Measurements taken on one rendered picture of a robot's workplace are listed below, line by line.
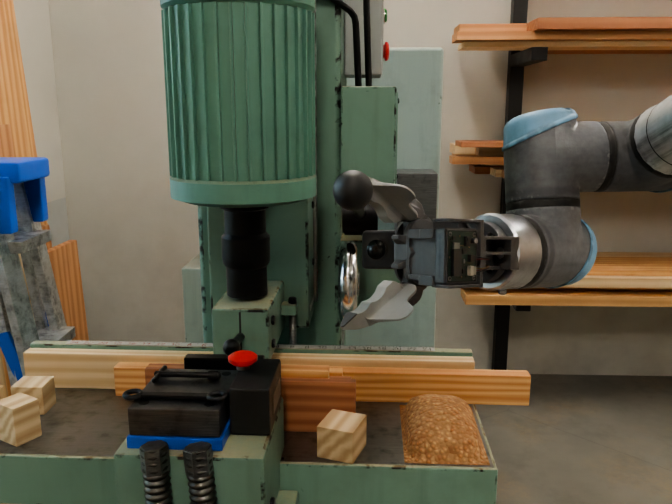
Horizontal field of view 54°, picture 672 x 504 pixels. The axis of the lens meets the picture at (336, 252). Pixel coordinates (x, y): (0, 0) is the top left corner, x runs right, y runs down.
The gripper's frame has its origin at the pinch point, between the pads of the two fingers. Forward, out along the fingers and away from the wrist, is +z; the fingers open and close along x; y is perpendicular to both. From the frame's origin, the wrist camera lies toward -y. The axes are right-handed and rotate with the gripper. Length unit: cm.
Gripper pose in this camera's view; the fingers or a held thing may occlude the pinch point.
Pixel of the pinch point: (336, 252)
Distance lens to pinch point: 65.6
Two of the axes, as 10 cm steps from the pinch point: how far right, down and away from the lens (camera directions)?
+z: -8.0, 0.0, -6.0
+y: 6.0, 0.2, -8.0
